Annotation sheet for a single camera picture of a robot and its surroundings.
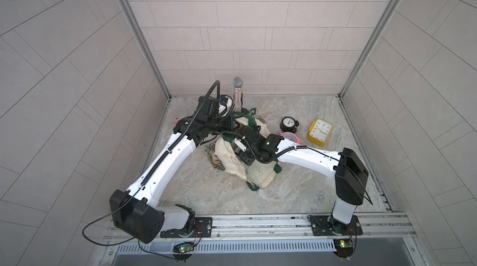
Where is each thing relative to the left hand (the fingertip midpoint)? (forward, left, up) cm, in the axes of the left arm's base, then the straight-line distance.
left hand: (241, 122), depth 74 cm
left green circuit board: (-39, +20, -22) cm, 49 cm away
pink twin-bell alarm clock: (+7, -26, -22) cm, 35 cm away
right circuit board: (-39, -39, -25) cm, 60 cm away
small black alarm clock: (+15, -25, -21) cm, 36 cm away
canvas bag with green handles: (-13, -7, -22) cm, 27 cm away
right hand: (-5, -1, -16) cm, 16 cm away
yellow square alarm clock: (+10, -41, -21) cm, 47 cm away
